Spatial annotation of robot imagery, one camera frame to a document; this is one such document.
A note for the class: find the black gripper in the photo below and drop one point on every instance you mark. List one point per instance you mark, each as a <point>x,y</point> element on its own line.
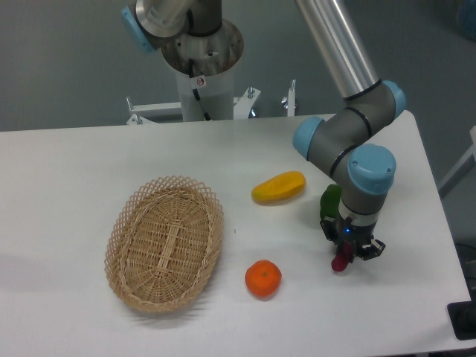
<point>363,244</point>

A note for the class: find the purple sweet potato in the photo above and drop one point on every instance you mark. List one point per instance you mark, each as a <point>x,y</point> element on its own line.
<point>343,257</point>

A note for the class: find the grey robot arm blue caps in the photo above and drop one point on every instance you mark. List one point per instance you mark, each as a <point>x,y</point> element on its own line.
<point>201,45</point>

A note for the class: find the green bok choy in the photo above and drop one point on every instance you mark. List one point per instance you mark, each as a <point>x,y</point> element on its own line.
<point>329,201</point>

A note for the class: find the yellow mango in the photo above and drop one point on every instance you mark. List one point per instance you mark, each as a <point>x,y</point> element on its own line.
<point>279,188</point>

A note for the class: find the orange tangerine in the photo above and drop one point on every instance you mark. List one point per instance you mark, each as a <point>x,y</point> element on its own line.
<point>263,278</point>

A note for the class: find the black device at table edge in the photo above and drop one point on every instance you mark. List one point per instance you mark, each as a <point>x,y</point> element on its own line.
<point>462,317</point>

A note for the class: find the woven wicker basket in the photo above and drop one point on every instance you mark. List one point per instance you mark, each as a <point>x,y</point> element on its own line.
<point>165,244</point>

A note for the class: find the white bracket with bolt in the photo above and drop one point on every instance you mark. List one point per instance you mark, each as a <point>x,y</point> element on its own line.
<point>289,103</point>

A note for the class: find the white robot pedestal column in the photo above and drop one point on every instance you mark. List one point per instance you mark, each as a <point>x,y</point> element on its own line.
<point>206,97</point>

